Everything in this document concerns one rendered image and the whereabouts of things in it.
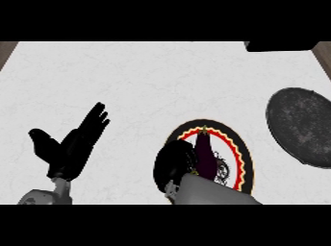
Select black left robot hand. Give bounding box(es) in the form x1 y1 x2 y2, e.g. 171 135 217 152
26 102 112 182

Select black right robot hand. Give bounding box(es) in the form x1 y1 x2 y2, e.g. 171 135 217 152
152 139 199 194

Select dark purple bell pepper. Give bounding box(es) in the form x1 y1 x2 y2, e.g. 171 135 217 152
193 125 220 184

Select patterned black red plate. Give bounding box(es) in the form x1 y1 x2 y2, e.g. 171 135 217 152
165 118 256 196

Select dark grey round pan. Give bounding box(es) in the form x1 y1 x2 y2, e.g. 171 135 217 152
266 86 331 170

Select black appliance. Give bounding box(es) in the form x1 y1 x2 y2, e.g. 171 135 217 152
242 40 321 53

